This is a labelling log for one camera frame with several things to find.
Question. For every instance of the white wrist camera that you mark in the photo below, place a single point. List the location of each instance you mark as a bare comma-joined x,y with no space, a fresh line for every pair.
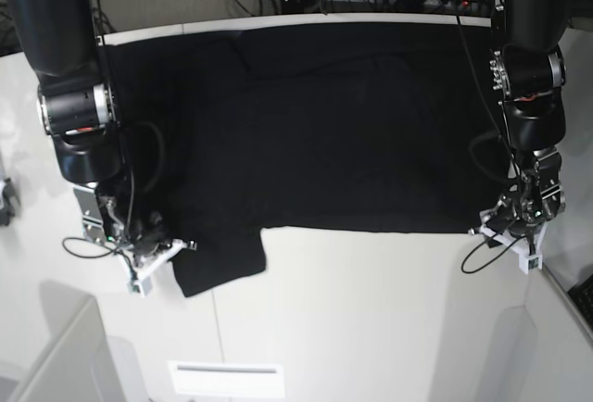
140,284
530,258

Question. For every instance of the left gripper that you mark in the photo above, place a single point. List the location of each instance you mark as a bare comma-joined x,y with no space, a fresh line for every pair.
514,217

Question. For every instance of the black T-shirt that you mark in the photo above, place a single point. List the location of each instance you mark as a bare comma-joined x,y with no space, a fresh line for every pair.
371,127

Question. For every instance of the white partition panel right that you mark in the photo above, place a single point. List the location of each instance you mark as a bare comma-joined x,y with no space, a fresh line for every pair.
561,369

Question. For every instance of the white partition panel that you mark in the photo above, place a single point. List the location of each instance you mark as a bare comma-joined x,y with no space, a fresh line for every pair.
561,369
75,365

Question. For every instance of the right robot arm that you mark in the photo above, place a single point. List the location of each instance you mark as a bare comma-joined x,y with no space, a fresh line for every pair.
79,109

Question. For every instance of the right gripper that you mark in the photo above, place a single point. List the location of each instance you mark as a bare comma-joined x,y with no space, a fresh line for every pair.
147,246

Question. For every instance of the white partition panel left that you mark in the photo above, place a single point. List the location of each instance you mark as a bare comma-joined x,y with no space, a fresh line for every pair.
75,365

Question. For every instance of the black keyboard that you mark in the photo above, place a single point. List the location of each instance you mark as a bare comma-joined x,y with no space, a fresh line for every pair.
582,296

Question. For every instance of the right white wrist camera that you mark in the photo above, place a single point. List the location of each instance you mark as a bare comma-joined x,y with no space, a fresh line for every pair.
140,284

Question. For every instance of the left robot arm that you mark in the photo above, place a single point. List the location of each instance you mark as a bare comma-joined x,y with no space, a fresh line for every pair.
529,72

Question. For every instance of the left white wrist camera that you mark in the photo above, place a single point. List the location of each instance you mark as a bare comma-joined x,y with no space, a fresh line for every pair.
530,258

